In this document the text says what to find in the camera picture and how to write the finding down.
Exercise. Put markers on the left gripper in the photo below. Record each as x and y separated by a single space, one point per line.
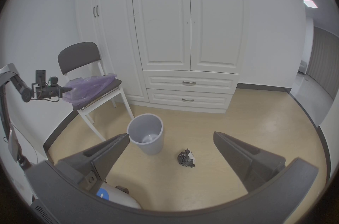
53 92

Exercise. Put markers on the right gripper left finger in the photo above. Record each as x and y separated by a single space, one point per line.
111 154

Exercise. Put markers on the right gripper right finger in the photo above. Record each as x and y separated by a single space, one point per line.
238 162

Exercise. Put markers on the purple plastic bag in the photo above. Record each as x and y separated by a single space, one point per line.
90 86

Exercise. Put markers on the black plastic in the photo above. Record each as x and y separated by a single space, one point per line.
185 159

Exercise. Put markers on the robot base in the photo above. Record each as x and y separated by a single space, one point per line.
119 197

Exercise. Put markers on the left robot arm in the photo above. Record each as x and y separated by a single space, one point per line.
25 94

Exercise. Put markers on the white trash bin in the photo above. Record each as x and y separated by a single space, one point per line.
152 147

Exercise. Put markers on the white chair dark grey seat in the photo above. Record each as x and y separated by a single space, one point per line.
79 56

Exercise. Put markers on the grey curtain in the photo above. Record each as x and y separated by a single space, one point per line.
324 64

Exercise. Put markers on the white wardrobe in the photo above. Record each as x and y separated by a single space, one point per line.
164 19

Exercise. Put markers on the ceiling light panel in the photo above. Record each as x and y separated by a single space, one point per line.
310 3

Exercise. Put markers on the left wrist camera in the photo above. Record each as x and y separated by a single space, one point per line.
54 80

